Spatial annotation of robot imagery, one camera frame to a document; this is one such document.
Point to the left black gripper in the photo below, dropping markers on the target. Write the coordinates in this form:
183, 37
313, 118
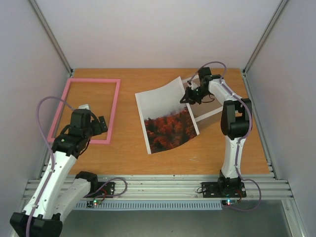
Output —
98, 129

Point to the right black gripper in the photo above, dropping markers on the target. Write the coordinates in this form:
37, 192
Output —
192, 94

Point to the white mat board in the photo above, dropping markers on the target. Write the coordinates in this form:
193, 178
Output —
207, 115

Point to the landscape photo print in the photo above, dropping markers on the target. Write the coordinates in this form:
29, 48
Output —
166, 123

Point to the pink photo frame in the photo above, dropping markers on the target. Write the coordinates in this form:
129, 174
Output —
110, 124

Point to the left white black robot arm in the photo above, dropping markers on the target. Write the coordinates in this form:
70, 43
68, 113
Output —
47, 210

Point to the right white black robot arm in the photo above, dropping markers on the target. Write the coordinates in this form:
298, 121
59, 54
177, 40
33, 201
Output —
236, 124

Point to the left small circuit board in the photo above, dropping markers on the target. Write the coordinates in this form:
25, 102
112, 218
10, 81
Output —
93, 203

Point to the small circuit board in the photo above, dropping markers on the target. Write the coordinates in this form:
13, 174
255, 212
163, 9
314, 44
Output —
93, 203
229, 202

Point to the right small circuit board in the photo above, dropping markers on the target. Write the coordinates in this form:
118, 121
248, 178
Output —
229, 202

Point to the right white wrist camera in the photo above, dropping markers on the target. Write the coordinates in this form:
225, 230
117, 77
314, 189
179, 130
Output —
192, 85

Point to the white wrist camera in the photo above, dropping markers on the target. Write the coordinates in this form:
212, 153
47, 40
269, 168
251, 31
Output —
84, 108
192, 85

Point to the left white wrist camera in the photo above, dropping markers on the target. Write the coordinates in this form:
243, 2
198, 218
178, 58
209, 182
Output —
84, 108

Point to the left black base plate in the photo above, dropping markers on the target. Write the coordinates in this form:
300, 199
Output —
106, 191

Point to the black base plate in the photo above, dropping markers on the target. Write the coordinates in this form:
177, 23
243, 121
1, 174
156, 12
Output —
213, 190
106, 191

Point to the aluminium rail base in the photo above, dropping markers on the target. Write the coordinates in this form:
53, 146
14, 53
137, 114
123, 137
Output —
179, 187

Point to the left aluminium corner post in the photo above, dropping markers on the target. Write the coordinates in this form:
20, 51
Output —
38, 12

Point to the aluminium corner post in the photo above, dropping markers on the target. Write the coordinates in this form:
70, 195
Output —
38, 12
266, 33

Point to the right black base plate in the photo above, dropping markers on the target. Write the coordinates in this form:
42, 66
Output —
213, 190

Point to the grey slotted cable duct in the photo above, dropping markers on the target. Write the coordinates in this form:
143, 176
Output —
139, 205

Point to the right aluminium corner post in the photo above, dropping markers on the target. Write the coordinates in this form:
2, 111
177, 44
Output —
266, 33

